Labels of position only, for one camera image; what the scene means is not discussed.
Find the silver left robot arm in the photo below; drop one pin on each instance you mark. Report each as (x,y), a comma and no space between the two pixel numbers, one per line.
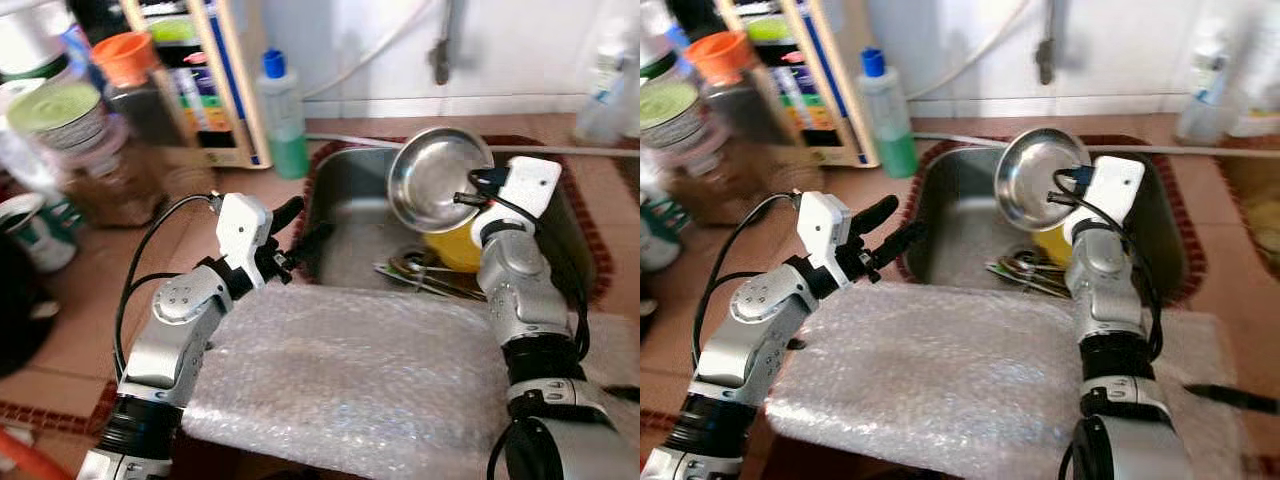
(755,350)
(170,350)

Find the white green plastic utensil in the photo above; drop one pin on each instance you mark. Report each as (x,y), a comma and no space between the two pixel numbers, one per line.
(1030,284)
(425,285)

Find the black round appliance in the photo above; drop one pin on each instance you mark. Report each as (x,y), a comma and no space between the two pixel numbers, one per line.
(20,310)

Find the green dish soap bottle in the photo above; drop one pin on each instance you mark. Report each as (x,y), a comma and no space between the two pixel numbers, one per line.
(888,120)
(283,120)

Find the clear plastic cup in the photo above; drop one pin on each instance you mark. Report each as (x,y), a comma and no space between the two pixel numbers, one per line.
(600,120)
(1205,118)

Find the white green-banded bottle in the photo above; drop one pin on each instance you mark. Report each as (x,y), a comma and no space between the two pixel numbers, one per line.
(35,35)

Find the blue white tube bottle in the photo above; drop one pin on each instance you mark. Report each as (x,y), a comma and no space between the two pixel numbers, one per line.
(1210,65)
(610,70)

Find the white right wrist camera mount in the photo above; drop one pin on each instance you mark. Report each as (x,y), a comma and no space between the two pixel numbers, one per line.
(1115,185)
(525,185)

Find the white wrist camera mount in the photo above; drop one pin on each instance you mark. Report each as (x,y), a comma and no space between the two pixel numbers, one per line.
(525,185)
(1115,185)
(245,228)
(825,228)

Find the steel spoon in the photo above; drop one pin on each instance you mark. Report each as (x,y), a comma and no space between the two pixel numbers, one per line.
(400,266)
(1010,266)

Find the green-lidded patterned tin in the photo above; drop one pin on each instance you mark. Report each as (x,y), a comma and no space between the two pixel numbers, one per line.
(665,115)
(60,115)

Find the bubble wrap sheet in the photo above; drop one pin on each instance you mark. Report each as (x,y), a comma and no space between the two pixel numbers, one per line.
(920,380)
(350,380)

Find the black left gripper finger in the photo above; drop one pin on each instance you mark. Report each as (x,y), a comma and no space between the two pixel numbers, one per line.
(287,213)
(312,243)
(876,213)
(897,243)

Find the orange-lidded glass jar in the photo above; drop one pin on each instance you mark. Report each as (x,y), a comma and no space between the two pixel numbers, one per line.
(745,90)
(140,90)

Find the black knife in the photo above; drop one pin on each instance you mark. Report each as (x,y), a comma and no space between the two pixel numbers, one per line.
(1235,397)
(625,392)

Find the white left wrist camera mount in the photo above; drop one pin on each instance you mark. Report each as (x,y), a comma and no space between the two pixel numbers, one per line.
(825,228)
(245,228)

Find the white rabbit mug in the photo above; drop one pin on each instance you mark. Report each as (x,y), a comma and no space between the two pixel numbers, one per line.
(660,230)
(40,235)

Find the yellow plastic cup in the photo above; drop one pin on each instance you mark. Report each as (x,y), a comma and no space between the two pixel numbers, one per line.
(1052,245)
(455,250)

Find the white water purifier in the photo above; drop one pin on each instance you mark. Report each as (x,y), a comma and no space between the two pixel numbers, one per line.
(200,80)
(800,80)

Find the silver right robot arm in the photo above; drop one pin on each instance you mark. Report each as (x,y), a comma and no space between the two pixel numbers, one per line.
(530,320)
(1110,320)

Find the white detergent bottle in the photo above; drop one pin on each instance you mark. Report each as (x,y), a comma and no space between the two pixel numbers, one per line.
(1260,70)

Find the plastic jar brown contents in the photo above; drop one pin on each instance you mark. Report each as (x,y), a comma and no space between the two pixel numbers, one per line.
(100,185)
(700,180)

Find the steel bowl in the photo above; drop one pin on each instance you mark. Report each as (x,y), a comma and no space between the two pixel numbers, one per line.
(430,180)
(1035,180)

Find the steel tap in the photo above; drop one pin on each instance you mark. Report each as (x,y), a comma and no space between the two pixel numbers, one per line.
(1045,45)
(442,45)

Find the small steel sink basin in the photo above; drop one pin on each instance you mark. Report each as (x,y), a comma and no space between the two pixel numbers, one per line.
(1250,200)

